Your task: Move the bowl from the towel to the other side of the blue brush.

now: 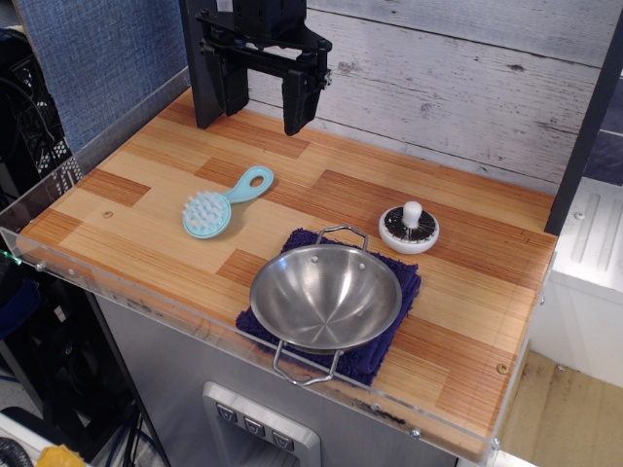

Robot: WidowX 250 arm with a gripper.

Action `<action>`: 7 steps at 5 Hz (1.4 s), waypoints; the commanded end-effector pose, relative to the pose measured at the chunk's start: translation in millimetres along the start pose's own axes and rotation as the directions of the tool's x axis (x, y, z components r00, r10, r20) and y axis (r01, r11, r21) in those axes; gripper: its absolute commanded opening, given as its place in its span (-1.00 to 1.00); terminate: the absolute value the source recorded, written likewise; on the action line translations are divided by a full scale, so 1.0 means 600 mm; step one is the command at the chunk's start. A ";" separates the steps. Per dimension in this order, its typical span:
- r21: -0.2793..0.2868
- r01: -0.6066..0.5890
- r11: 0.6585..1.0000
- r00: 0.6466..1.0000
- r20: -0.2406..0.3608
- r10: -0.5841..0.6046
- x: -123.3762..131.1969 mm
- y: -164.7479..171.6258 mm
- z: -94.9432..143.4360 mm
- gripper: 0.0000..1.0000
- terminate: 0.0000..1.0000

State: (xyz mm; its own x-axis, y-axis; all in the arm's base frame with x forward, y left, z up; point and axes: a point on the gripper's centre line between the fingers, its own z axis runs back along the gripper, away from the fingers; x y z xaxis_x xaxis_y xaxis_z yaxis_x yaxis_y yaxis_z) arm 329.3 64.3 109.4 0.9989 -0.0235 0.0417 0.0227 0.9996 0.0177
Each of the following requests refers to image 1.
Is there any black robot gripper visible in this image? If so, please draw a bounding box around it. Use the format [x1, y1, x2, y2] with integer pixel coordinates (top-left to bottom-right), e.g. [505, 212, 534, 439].
[197, 0, 332, 136]

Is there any stainless steel two-handled bowl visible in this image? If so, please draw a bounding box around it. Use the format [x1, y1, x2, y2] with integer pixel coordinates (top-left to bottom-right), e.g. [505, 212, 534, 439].
[250, 225, 403, 386]

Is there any light blue scrub brush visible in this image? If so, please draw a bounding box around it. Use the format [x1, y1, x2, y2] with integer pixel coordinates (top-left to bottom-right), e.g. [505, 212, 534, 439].
[182, 166, 275, 239]

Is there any blue fabric partition panel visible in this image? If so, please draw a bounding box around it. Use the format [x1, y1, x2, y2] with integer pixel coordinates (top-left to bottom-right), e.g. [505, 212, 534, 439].
[15, 0, 189, 153]

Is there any white toy mushroom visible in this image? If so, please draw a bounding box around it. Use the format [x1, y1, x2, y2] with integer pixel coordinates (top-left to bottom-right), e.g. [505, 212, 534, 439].
[379, 200, 440, 255]

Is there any black plastic crate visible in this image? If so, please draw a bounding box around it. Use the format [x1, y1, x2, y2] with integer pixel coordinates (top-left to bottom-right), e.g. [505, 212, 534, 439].
[1, 28, 72, 194]

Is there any purple folded towel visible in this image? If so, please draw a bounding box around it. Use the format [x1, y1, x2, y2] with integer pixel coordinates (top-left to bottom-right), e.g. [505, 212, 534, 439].
[236, 229, 421, 385]

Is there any clear acrylic table guard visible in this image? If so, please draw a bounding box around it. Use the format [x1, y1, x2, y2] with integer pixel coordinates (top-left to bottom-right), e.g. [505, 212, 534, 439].
[1, 93, 553, 466]

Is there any silver panel with buttons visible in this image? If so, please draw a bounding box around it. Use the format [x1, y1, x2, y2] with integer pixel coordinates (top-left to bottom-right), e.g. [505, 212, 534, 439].
[202, 381, 322, 466]

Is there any yellow object at corner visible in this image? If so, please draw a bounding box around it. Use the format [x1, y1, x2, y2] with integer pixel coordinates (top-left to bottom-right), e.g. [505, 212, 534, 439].
[36, 445, 87, 467]

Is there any black vertical post left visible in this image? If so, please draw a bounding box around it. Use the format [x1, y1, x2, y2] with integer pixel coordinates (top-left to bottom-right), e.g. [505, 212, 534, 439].
[179, 0, 234, 128]

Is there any black vertical post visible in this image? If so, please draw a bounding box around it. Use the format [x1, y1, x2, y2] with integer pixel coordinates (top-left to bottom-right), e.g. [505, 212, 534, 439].
[179, 0, 234, 128]
[544, 13, 622, 235]

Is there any black vertical post right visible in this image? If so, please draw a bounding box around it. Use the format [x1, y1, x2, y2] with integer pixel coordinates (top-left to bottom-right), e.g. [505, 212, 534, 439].
[544, 13, 622, 235]

